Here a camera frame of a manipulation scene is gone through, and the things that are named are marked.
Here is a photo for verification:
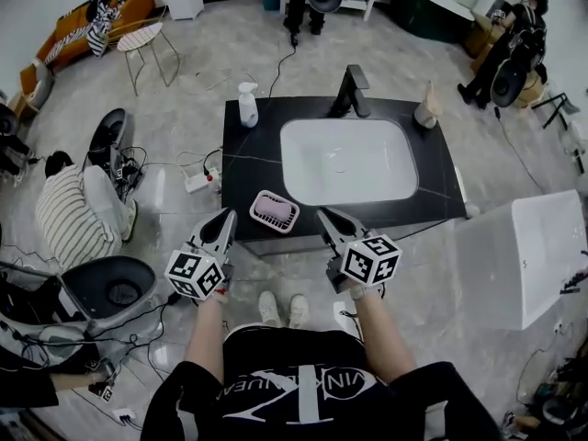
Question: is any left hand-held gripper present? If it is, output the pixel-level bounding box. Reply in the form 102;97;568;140
164;208;238;300

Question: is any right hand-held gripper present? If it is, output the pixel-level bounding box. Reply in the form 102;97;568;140
316;208;403;294

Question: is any pink soap dish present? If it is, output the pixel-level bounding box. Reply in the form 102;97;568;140
249;189;301;236

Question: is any purple soap bar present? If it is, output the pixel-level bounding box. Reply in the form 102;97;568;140
254;196;292;221

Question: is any person's left forearm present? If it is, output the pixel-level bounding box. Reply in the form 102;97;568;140
182;291;230;381

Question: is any person's right forearm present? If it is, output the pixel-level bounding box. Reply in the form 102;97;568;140
351;286;418;386

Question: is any pump soap dispenser bottle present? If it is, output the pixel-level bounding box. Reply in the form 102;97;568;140
236;81;260;130

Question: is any white power strip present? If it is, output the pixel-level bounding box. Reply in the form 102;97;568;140
184;172;217;196

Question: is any white sink basin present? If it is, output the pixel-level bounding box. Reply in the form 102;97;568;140
279;118;420;207

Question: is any dark wooden vanity cabinet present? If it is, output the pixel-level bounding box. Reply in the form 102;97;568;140
221;95;469;257

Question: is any person's right white sneaker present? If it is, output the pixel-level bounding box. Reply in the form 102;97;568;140
288;293;309;329

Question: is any person's white sneaker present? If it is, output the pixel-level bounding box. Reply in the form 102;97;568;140
257;290;283;328
288;293;309;329

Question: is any person's left white sneaker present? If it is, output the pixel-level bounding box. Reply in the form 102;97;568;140
257;290;283;328

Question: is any black faucet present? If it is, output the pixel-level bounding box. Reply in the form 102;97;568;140
327;63;371;119

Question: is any black printed t-shirt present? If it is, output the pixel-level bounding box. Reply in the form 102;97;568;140
145;326;503;441

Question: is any dark bathtub with white rim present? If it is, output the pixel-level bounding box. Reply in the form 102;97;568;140
389;0;477;46

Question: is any large cardboard box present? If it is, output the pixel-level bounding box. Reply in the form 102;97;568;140
514;69;551;110

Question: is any black tool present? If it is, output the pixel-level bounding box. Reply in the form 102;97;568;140
557;267;588;296

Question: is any black and white striped cloth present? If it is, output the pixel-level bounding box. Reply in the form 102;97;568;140
45;0;141;60

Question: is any small cardboard box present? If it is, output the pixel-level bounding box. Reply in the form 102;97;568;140
465;10;505;60

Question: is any black tripod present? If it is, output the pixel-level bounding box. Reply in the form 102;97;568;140
532;90;581;131

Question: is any orange sofa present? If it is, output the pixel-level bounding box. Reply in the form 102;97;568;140
19;0;155;98

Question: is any black equipment pile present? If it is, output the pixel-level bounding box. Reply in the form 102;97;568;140
503;356;588;441

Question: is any gold wire chair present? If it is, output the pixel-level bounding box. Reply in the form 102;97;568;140
106;15;186;96

